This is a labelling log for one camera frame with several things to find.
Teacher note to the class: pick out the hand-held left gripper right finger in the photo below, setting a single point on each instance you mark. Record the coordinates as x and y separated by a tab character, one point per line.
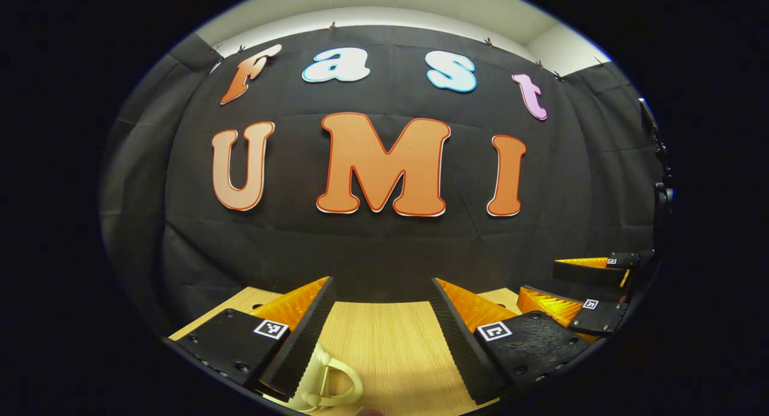
456	344

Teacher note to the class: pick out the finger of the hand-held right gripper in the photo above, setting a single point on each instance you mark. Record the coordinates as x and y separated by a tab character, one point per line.
604	317
589	275

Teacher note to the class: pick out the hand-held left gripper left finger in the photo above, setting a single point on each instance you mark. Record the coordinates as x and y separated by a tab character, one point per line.
309	338

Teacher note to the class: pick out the pale yellow small suitcase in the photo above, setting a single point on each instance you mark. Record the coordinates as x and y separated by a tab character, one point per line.
312	380

